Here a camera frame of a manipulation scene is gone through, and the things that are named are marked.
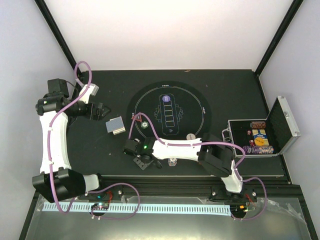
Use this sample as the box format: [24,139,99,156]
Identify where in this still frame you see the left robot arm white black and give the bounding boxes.
[32,78,111,203]

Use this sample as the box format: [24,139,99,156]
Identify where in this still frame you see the boxed card deck in case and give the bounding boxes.
[252,129,270,146]

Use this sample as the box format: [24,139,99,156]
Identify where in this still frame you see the left circuit board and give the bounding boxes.
[91,202,109,211]

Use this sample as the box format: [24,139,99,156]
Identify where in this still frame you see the black aluminium rail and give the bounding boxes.
[98,174,226,198]

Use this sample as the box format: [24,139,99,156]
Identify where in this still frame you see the red dice in case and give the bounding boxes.
[246,130,255,147]

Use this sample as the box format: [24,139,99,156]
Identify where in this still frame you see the red triangular button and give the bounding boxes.
[131,112,143,123]

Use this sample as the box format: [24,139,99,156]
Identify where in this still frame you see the green chips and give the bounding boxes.
[140,121,149,129]

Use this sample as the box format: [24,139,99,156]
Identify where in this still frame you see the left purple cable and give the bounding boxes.
[47,61,140,221]

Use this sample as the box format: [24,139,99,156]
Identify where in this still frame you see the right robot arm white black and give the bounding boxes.
[123,133,246,202]

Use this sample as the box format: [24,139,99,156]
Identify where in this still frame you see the purple chip row in case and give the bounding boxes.
[243,145,274,155]

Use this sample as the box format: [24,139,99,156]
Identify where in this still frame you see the white dealer button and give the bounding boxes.
[186,133,197,141]

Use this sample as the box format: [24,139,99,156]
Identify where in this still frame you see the light blue slotted strip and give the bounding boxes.
[42,202,231,216]

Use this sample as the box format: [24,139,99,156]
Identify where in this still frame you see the circuit board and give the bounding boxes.
[91,202,109,211]
[235,204,256,213]

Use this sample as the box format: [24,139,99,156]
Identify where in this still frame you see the right circuit board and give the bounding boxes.
[235,204,256,213]

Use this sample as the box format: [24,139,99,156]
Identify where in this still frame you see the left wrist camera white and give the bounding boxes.
[79,83,99,104]

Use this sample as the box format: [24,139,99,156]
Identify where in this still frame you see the brown chip row in case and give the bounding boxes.
[250,121,267,129]

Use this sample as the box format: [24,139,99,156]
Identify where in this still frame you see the round black poker mat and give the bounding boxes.
[126,81,212,140]

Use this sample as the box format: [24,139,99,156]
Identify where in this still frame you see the purple round button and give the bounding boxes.
[161,95,171,103]

